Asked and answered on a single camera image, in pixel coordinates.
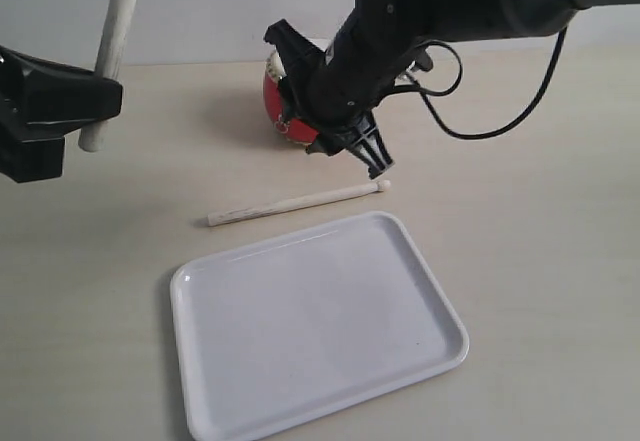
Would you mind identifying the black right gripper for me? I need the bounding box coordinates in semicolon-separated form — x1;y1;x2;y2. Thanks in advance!
264;19;424;179

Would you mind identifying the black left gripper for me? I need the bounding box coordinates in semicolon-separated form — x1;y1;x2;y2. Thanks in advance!
1;47;123;183

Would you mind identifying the white wooden drumstick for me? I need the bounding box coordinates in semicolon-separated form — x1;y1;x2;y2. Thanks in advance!
206;180;391;227
78;0;147;154

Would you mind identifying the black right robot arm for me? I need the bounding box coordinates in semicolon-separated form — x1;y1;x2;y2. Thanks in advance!
264;0;638;178

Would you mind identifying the small red drum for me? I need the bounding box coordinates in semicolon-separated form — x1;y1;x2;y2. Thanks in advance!
262;50;317;146

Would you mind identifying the white rectangular plastic tray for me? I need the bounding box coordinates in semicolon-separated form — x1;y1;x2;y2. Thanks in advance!
170;211;469;440

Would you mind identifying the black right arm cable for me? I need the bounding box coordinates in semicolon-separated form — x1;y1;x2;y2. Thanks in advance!
394;25;570;140

